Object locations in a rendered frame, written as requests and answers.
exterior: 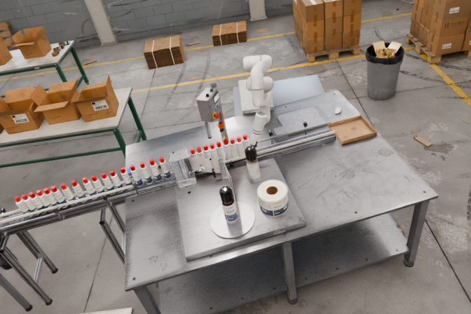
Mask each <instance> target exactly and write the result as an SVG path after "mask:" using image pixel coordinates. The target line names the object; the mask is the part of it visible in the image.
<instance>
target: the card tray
mask: <svg viewBox="0 0 471 314"><path fill-rule="evenodd" d="M329 129H331V130H332V131H335V133H334V134H335V135H336V138H337V139H338V140H339V141H340V143H341V144H342V145H344V144H348V143H351V142H355V141H358V140H361V139H366V138H368V137H373V136H376V135H377V131H376V130H375V129H374V128H373V127H372V126H371V125H370V124H369V122H368V121H367V120H366V119H365V118H364V117H363V116H362V115H359V116H354V117H351V118H347V119H343V120H341V121H336V122H333V123H329Z"/></svg>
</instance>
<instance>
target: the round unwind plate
mask: <svg viewBox="0 0 471 314"><path fill-rule="evenodd" d="M236 205H237V210H238V216H239V219H238V221H237V222H236V223H234V224H229V223H227V222H226V218H225V215H224V211H223V207H222V205H221V206H219V207H218V208H217V209H216V210H215V211H214V212H213V213H212V216H211V217H210V227H211V229H212V230H213V232H214V233H216V234H217V235H218V236H221V237H223V238H237V237H239V236H242V235H244V234H245V233H247V232H248V231H249V230H250V229H251V228H252V226H253V224H254V220H255V215H254V211H253V209H252V208H251V207H250V206H249V205H247V204H245V203H242V202H236Z"/></svg>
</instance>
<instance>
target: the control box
mask: <svg viewBox="0 0 471 314"><path fill-rule="evenodd" d="M213 91H214V92H212V93H211V92H210V88H205V89H204V91H203V92H202V93H201V94H200V96H199V97H198V98H197V100H196V101H197V105H198V109H199V112H200V117H201V121H207V122H213V121H214V120H215V117H214V114H215V113H218V114H219V112H220V111H221V110H222V108H221V104H220V105H219V106H218V107H217V109H215V104H216V103H217V102H218V101H219V100H220V99H218V100H217V101H216V103H214V100H213V97H214V95H215V94H216V93H217V91H218V90H217V89H215V88H214V90H213ZM206 94H209V97H206Z"/></svg>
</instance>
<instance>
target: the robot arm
mask: <svg viewBox="0 0 471 314"><path fill-rule="evenodd" d="M272 62H273V61H272V58H271V56H269V55H253V56H247V57H244V58H243V60H242V66H243V69H244V70H245V71H247V72H249V73H250V77H249V78H248V79H247V82H246V89H248V90H249V91H250V92H251V96H250V97H251V100H252V103H253V105H254V106H255V107H260V109H261V111H258V112H257V113H256V116H255V119H254V124H253V127H252V133H251V135H250V141H251V143H252V145H251V146H253V147H254V148H255V147H257V145H259V140H260V137H261V133H262V132H263V129H264V126H265V124H267V123H268V122H269V121H270V119H271V113H270V108H269V106H268V105H267V103H268V102H269V100H270V98H271V94H270V91H271V90H272V89H273V79H272V78H270V77H264V72H266V71H268V70H269V69H270V68H271V65H272Z"/></svg>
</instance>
